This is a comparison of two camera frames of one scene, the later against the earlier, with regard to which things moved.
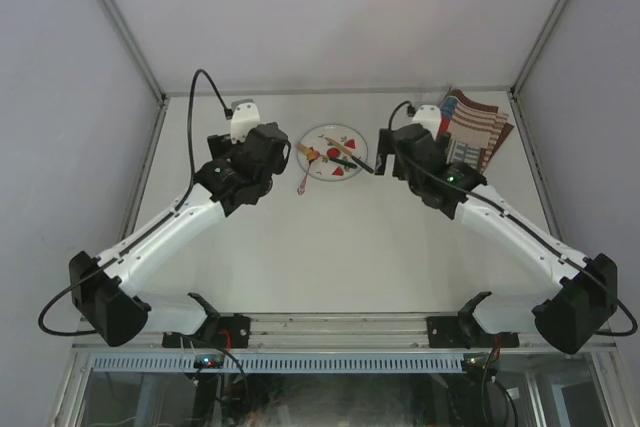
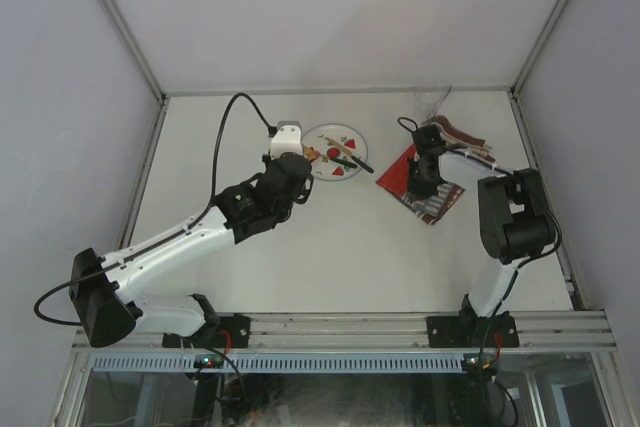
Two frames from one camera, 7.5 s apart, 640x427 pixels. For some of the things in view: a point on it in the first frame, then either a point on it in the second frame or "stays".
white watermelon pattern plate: x=332 y=152 stays
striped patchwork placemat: x=473 y=131 -> x=428 y=207
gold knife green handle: x=349 y=152 stays
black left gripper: x=219 y=144 -> x=303 y=191
